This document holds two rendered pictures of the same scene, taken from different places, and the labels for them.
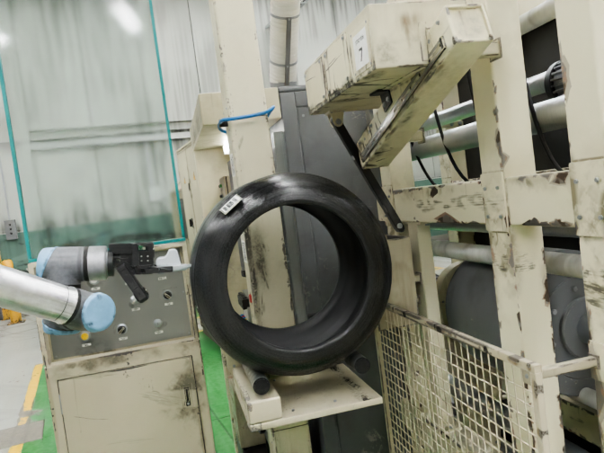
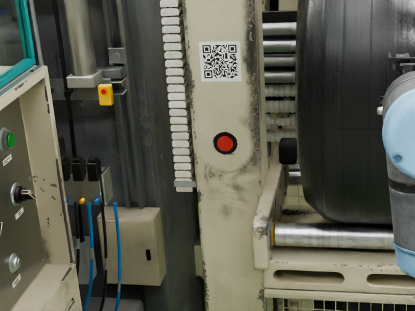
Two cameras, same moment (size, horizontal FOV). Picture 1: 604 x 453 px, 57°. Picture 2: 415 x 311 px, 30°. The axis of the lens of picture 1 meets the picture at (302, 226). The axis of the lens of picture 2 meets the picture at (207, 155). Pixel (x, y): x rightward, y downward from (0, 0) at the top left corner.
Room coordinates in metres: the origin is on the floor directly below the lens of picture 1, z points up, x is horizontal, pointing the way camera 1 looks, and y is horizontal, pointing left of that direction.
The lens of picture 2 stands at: (1.31, 1.45, 1.59)
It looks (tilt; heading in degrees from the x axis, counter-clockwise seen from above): 22 degrees down; 295
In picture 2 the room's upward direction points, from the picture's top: 4 degrees counter-clockwise
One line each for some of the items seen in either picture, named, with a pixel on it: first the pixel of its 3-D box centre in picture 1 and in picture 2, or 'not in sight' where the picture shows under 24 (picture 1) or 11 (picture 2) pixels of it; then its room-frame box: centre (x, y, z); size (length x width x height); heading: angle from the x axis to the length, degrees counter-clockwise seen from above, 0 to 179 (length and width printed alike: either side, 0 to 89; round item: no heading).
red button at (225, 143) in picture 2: not in sight; (225, 142); (1.87, 0.20, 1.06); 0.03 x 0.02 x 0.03; 13
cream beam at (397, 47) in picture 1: (373, 67); not in sight; (1.58, -0.26, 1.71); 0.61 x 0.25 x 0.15; 13
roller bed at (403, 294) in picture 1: (383, 280); (271, 77); (1.94, -0.26, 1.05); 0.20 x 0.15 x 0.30; 13
